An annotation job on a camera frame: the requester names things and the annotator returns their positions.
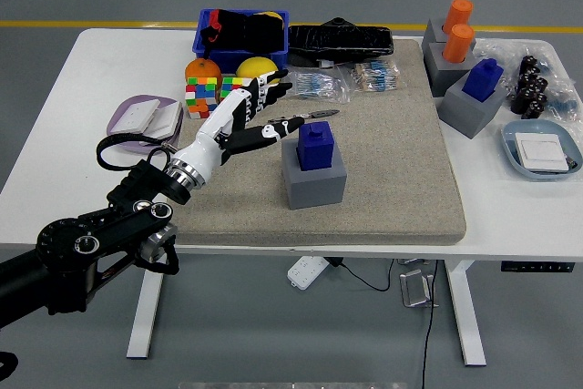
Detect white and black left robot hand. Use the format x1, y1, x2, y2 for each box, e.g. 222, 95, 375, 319
175, 68, 305, 180

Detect blue square seal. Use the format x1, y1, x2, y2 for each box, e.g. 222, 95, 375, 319
296, 120, 337, 172
461, 57, 505, 102

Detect grey seal holder block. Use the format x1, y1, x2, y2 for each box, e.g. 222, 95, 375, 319
437, 70, 509, 139
421, 17, 477, 61
281, 138, 348, 211
423, 40, 477, 98

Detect orange cylinder seal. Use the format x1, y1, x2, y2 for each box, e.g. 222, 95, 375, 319
442, 23, 476, 65
442, 0, 475, 36

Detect multicolour puzzle cube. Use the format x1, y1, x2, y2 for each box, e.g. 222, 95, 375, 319
184, 77, 220, 120
220, 77, 254, 99

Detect orange fruit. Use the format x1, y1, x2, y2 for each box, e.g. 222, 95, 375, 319
184, 56, 223, 89

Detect blue plastic bin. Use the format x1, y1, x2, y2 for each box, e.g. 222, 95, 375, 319
191, 8, 291, 67

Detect yellow lemon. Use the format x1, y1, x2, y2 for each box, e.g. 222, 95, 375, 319
235, 56, 280, 84

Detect purple oval tray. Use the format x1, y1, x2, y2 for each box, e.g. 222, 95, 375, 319
106, 94, 185, 156

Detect black cloth with red trim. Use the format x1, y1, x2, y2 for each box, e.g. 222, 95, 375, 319
199, 8, 286, 53

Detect clear bag of blue resistors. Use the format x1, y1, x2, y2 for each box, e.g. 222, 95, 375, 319
281, 66, 353, 104

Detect white power strip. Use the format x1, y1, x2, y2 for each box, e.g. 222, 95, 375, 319
286, 255, 330, 291

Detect black plastic-wrapped long object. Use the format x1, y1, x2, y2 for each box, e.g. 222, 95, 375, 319
287, 16, 395, 62

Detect clear bag of brown resistors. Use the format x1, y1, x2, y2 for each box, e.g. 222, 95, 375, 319
339, 60, 403, 93

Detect grey-brown table mat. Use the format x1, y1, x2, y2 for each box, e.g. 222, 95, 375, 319
175, 38, 468, 247

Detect white table leg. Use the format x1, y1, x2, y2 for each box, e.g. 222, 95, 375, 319
126, 252, 168, 360
445, 260, 487, 366

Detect light blue oval tray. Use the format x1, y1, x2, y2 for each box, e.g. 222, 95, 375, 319
500, 118, 583, 182

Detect clear bag of black capacitors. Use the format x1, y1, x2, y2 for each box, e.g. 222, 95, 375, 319
473, 37, 576, 121

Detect black table control panel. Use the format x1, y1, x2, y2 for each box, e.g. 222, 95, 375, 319
500, 260, 575, 273

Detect clear bag of blue components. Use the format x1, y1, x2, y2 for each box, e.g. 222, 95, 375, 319
544, 86, 583, 124

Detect white wall switch plate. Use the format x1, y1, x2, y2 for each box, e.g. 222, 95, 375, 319
111, 98, 161, 137
514, 132, 574, 175
145, 101, 183, 140

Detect black power cable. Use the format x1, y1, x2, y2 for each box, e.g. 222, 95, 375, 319
334, 259, 439, 389

